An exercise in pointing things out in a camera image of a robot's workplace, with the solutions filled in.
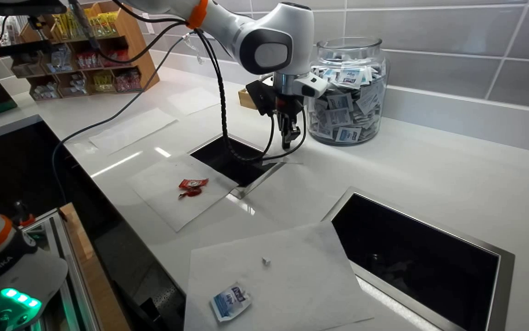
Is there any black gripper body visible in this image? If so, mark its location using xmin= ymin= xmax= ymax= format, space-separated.
xmin=274 ymin=95 xmax=309 ymax=126

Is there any plain white paper napkin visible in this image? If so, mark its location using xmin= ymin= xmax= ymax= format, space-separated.
xmin=88 ymin=108 xmax=178 ymax=155
xmin=165 ymin=87 xmax=224 ymax=119

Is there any white napkin under red wrapper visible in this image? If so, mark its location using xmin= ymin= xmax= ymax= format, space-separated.
xmin=127 ymin=155 xmax=241 ymax=236

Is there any small wooden packet box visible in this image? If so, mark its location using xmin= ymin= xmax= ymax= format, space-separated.
xmin=237 ymin=89 xmax=261 ymax=113

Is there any glass jar of packets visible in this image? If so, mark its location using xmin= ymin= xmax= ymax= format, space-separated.
xmin=303 ymin=36 xmax=390 ymax=148

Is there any red candy wrapper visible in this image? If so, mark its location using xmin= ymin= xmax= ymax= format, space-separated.
xmin=176 ymin=177 xmax=209 ymax=201

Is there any clear plastic sheet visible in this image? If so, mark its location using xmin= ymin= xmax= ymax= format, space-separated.
xmin=182 ymin=222 xmax=377 ymax=331

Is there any wooden tea organizer rack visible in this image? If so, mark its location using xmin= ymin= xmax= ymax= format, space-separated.
xmin=6 ymin=0 xmax=162 ymax=104

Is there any blue and white sugar packet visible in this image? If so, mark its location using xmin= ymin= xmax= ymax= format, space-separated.
xmin=208 ymin=282 xmax=254 ymax=325

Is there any wooden base board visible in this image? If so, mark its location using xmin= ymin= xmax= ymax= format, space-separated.
xmin=59 ymin=203 xmax=132 ymax=331

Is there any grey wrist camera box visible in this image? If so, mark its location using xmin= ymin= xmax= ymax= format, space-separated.
xmin=300 ymin=71 xmax=333 ymax=100

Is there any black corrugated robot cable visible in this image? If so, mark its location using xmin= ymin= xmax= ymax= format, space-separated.
xmin=193 ymin=30 xmax=311 ymax=166

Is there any black power cable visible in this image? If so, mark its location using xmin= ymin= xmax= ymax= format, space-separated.
xmin=50 ymin=36 xmax=187 ymax=205

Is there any large steel trash chute frame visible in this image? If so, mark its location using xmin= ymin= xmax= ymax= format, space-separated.
xmin=323 ymin=187 xmax=518 ymax=331

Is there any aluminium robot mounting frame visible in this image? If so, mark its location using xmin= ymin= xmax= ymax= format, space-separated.
xmin=22 ymin=209 xmax=105 ymax=331

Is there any black camera stand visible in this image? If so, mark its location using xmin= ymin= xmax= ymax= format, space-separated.
xmin=0 ymin=0 xmax=70 ymax=62

